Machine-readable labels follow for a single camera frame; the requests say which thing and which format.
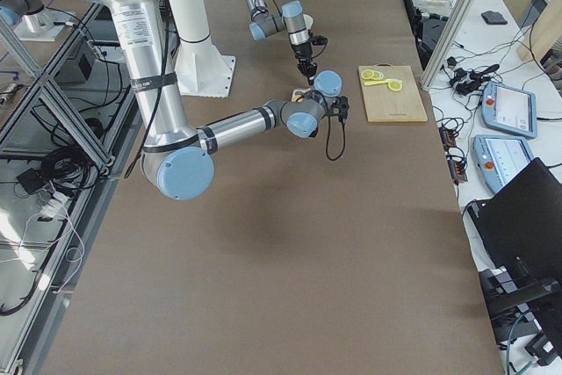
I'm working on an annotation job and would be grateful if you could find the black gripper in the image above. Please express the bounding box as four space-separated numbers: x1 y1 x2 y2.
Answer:
292 41 317 86

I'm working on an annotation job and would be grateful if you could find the clear plastic egg box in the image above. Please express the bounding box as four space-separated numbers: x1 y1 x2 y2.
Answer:
291 88 312 103

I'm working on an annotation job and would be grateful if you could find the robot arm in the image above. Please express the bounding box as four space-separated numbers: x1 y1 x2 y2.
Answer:
245 0 318 86
87 0 349 200

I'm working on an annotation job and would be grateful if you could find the yellow plastic knife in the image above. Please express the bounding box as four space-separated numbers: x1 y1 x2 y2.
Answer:
364 79 393 86

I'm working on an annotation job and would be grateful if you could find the white bowl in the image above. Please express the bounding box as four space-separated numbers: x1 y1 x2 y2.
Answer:
303 14 313 30

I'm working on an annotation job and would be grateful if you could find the wooden cutting board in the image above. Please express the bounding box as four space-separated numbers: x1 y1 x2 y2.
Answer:
358 65 428 124

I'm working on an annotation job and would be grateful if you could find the blue teach pendant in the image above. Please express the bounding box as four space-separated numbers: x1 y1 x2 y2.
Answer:
472 135 534 193
481 82 537 139

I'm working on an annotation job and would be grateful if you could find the black laptop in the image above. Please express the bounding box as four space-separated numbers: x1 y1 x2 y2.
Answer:
468 158 561 281

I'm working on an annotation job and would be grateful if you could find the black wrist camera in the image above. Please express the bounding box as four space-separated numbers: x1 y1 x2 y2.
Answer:
330 96 349 126
309 33 328 47

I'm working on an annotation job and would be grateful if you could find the white camera post base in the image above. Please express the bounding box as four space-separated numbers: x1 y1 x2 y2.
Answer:
169 0 235 98

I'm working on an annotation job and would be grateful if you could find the aluminium frame post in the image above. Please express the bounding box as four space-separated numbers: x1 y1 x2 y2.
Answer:
420 0 474 91

